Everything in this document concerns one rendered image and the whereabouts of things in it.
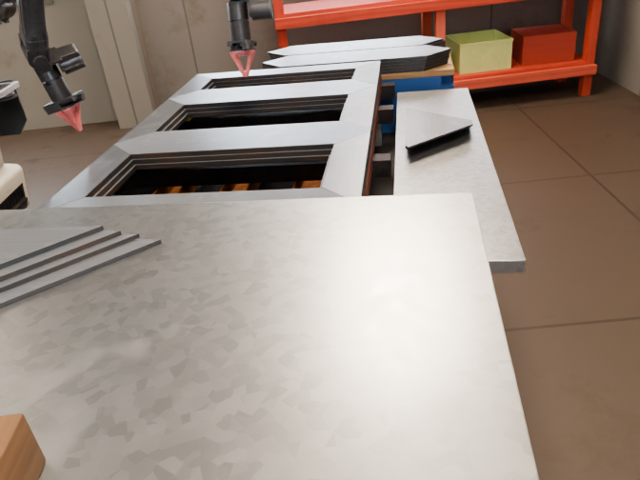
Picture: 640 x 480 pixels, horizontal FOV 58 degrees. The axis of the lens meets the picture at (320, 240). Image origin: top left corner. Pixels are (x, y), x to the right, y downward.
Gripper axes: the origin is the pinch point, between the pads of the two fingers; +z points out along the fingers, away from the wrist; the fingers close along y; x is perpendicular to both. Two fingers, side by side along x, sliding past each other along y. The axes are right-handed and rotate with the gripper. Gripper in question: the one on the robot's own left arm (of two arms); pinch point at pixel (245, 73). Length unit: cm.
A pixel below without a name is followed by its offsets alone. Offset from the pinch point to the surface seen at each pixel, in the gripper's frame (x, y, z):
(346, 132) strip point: -30.2, -15.2, 17.7
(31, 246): -4, -112, 18
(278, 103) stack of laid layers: -4.3, 20.0, 9.9
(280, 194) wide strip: -19, -51, 26
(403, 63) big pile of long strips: -45, 67, 1
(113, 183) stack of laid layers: 28, -36, 24
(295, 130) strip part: -15.7, -11.6, 16.5
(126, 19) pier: 161, 260, -51
